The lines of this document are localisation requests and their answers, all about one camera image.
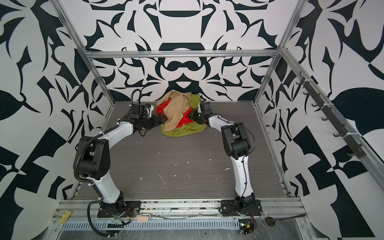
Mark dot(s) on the beige cloth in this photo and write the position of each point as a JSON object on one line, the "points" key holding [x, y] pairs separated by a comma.
{"points": [[178, 104]]}

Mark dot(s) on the yellow tape piece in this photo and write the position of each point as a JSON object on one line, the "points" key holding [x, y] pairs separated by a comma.
{"points": [[65, 217]]}

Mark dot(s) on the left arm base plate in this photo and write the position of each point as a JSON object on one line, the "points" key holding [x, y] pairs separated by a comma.
{"points": [[126, 209]]}

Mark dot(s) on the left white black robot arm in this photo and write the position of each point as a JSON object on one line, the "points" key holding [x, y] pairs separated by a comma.
{"points": [[93, 161]]}

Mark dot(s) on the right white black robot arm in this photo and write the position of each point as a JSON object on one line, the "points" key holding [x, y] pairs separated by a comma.
{"points": [[236, 145]]}

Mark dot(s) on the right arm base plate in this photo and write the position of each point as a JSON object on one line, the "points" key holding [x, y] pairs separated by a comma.
{"points": [[236, 208]]}

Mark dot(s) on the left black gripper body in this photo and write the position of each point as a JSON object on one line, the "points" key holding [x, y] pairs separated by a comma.
{"points": [[146, 122]]}

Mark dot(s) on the small electronics board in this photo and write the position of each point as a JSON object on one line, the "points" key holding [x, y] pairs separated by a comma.
{"points": [[247, 226]]}

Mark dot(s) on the white slotted cable duct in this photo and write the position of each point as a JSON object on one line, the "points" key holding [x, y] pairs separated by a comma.
{"points": [[185, 224]]}

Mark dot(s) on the pink eraser block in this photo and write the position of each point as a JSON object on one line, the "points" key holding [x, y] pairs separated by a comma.
{"points": [[143, 218]]}

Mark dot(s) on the red cloth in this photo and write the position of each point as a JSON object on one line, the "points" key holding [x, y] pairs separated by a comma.
{"points": [[185, 118]]}

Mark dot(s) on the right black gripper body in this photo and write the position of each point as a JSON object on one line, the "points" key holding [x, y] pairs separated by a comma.
{"points": [[203, 116]]}

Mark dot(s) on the green cloth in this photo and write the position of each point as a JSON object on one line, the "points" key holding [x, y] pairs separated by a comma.
{"points": [[187, 129]]}

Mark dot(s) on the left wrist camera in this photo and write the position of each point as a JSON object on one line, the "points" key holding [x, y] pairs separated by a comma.
{"points": [[148, 109]]}

